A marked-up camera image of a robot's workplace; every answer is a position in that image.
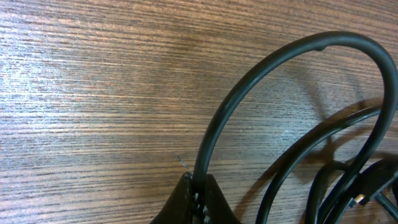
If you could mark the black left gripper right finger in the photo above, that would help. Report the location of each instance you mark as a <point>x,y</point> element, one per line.
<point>217,210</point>

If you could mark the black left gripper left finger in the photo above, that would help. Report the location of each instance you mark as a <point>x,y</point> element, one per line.
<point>178,208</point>

